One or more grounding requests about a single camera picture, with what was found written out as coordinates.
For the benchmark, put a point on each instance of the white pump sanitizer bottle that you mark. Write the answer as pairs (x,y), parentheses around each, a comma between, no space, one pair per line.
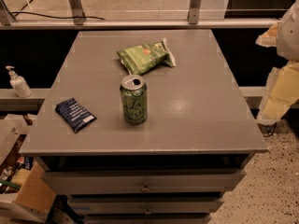
(18,83)

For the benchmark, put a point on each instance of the green jalapeno chip bag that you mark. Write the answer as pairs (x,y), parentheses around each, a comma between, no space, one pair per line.
(140,59)

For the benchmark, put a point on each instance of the grey drawer cabinet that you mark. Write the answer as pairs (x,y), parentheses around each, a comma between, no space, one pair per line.
(175,167)

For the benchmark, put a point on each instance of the cardboard box with items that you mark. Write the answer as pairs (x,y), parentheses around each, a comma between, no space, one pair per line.
(23,194)

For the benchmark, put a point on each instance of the green La Croix can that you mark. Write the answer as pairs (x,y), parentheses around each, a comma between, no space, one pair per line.
(133,91)

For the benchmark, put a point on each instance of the dark blue snack packet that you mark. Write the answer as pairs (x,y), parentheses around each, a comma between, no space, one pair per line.
(75,115)

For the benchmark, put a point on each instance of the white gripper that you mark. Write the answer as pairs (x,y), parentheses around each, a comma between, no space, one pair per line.
(289,36)

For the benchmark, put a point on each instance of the metal railing frame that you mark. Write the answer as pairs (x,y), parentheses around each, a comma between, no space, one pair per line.
(140,14)

